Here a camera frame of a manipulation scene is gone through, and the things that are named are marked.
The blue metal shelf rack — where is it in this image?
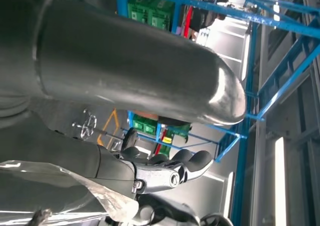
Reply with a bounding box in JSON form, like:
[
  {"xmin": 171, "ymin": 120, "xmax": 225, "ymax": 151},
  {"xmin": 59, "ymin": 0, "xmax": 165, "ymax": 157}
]
[{"xmin": 113, "ymin": 0, "xmax": 320, "ymax": 226}]

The green plastic crate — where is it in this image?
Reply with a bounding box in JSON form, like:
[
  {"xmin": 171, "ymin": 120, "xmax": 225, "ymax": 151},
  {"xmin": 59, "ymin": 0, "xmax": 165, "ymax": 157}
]
[
  {"xmin": 127, "ymin": 0, "xmax": 176, "ymax": 32},
  {"xmin": 159, "ymin": 123, "xmax": 192, "ymax": 158},
  {"xmin": 131, "ymin": 114, "xmax": 158, "ymax": 137}
]

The metal chair base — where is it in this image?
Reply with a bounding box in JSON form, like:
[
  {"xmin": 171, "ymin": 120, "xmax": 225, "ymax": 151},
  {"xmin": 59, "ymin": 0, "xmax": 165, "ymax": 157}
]
[{"xmin": 72, "ymin": 107, "xmax": 126, "ymax": 143}]

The person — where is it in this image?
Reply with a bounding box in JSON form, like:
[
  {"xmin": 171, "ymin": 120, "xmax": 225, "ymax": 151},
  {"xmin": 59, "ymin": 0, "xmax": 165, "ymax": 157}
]
[{"xmin": 189, "ymin": 6, "xmax": 228, "ymax": 41}]

